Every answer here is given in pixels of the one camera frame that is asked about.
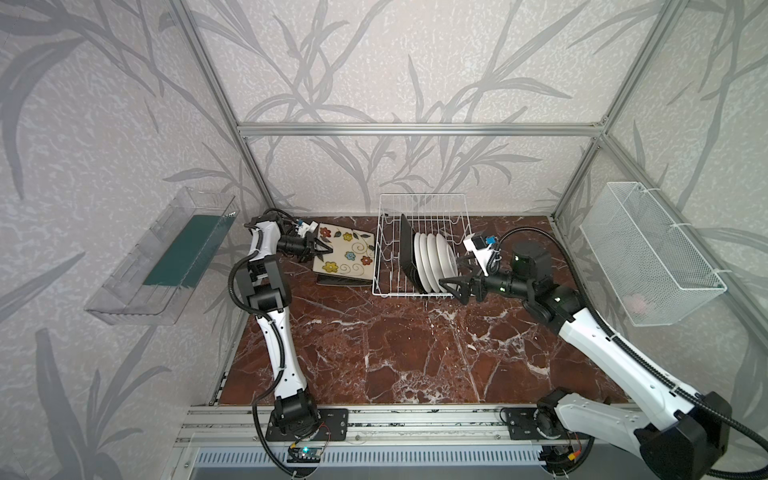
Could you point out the white wire dish rack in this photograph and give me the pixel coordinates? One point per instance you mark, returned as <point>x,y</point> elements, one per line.
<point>427,213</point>

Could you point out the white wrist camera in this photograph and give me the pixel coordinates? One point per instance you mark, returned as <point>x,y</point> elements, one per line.
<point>307,228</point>
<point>484,251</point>

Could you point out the white mesh wall basket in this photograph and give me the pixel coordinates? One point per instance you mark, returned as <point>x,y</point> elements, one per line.
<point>642,250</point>

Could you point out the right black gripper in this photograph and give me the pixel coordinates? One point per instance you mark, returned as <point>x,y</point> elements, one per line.
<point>475,283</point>

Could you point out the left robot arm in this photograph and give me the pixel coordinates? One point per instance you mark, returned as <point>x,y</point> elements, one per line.
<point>256,285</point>

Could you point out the clear plastic wall bin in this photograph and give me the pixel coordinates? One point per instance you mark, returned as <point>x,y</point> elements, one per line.
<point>153,284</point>

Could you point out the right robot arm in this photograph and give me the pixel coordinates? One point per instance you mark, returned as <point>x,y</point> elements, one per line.
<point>672,430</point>

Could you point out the white round plate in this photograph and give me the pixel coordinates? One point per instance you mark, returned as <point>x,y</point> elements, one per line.
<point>450,258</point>
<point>419,264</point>
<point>439,258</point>
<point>431,258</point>

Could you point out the green circuit board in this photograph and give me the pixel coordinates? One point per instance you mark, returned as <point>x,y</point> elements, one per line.
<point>305,454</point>

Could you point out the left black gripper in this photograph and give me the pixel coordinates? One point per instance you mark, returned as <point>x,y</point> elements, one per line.
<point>309,245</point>

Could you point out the aluminium mounting rail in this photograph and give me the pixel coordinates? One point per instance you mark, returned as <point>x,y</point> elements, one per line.
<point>373,425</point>

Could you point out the aluminium frame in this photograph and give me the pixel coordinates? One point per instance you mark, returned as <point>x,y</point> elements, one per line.
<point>696,126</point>

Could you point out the floral square plate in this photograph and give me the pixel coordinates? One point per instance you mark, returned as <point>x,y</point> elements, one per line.
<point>407,255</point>
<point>353,253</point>

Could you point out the black square plate yellow rim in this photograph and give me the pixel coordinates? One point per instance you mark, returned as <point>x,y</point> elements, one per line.
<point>342,281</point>

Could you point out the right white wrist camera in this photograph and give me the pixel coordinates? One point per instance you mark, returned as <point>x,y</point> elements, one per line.
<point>484,251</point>

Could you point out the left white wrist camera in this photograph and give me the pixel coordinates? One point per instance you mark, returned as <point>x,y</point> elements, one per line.
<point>307,228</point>

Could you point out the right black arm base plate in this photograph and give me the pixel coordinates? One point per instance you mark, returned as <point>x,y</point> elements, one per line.
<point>533,423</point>

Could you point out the pink object in basket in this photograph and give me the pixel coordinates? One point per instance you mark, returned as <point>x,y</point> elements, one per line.
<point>637,305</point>

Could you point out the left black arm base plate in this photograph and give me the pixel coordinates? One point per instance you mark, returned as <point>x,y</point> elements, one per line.
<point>332,425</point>

